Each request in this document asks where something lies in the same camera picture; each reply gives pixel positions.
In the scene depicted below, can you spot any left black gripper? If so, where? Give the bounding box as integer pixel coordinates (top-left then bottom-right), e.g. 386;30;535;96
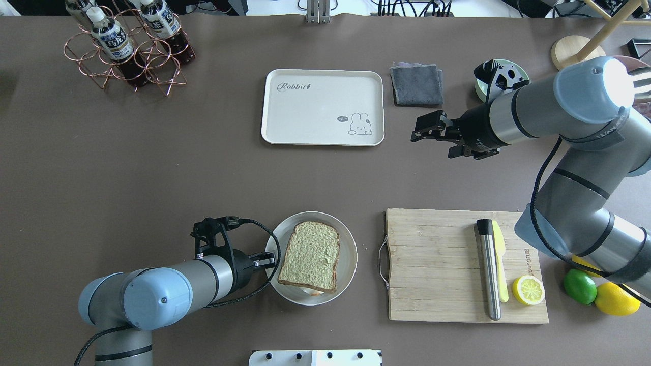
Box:
191;217;277;294

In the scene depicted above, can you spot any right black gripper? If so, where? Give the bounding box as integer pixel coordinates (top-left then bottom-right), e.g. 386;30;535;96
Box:
411;110;500;160

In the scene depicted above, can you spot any bread slice top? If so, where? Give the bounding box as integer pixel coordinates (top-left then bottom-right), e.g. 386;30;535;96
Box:
277;222;340;293

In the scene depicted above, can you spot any fried egg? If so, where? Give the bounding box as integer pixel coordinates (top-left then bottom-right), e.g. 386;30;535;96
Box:
301;287;325;296

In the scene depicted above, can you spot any white round plate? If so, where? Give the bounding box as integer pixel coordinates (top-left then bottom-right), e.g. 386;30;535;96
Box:
270;211;358;306

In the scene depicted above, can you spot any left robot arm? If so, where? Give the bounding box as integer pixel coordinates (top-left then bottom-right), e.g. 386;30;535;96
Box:
75;216;281;365

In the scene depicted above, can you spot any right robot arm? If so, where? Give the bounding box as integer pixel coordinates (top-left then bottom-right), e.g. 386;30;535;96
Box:
411;56;650;305

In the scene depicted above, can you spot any cream rabbit serving tray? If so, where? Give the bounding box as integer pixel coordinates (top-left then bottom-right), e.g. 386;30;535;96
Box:
261;69;384;146

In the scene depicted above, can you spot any mint green bowl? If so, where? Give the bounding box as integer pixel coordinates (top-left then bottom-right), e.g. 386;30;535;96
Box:
474;59;530;103

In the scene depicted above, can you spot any grey folded cloth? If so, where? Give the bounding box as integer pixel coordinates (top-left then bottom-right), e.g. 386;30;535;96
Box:
390;62;444;107

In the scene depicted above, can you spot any yellow plastic knife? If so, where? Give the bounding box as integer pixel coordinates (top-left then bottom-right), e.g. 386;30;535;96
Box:
491;220;509;303

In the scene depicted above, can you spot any wooden cup stand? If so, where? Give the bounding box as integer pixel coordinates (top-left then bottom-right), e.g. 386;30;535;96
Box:
550;1;649;70

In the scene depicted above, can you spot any bamboo cutting board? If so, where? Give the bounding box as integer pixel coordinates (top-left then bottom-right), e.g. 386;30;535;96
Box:
386;208;542;323

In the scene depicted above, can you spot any whole lemon upper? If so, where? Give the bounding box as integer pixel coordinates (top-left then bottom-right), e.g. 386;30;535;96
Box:
571;254;602;278

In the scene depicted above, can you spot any whole lemon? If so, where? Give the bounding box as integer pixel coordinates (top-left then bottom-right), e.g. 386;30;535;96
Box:
571;254;602;278
594;282;641;317

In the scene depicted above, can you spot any lemon half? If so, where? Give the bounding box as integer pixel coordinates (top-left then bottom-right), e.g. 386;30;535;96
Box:
512;275;546;306

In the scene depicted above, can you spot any metal ice scoop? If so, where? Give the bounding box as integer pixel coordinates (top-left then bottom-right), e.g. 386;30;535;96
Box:
628;66;650;104

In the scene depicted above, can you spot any pink bowl with ice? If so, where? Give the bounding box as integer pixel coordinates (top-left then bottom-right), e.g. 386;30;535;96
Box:
614;55;650;119

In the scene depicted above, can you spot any green lime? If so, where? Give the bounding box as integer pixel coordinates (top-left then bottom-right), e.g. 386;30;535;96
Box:
563;269;597;305

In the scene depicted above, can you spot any whole lemon lower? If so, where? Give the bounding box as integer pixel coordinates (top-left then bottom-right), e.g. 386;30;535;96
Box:
594;282;641;317

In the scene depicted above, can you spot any tea bottle right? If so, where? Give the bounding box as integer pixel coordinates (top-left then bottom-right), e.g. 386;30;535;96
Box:
139;1;196;65

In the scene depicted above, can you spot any tea bottle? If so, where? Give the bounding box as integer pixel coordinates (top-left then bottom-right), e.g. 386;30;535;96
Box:
64;0;96;31
86;6;149;88
139;1;196;65

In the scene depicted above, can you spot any tea bottle front left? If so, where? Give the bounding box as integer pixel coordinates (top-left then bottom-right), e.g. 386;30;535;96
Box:
86;6;149;88

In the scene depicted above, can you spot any tea bottle back left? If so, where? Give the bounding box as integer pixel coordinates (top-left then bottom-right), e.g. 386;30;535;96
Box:
64;0;96;31

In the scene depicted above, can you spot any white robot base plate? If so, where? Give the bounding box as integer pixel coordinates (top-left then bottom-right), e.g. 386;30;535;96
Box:
248;348;383;365

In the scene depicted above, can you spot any copper wire bottle rack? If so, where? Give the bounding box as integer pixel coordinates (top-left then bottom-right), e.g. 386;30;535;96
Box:
64;1;196;95

